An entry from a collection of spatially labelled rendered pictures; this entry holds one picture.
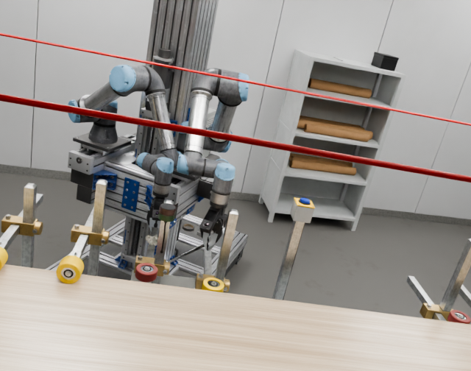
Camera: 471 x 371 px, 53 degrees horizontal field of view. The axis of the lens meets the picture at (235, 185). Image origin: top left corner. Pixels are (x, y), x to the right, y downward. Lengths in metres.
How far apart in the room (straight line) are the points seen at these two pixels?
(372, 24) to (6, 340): 4.07
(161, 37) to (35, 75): 2.09
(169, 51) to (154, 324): 1.43
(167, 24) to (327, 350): 1.73
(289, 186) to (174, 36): 2.72
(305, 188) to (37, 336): 3.81
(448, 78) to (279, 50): 1.76
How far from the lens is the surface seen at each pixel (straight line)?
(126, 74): 2.17
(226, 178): 1.81
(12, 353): 1.48
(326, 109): 4.75
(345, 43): 4.70
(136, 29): 4.34
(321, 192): 5.05
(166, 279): 2.01
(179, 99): 2.57
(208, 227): 1.83
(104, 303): 1.64
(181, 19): 2.55
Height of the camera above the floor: 1.89
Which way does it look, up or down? 21 degrees down
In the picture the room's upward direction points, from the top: 12 degrees clockwise
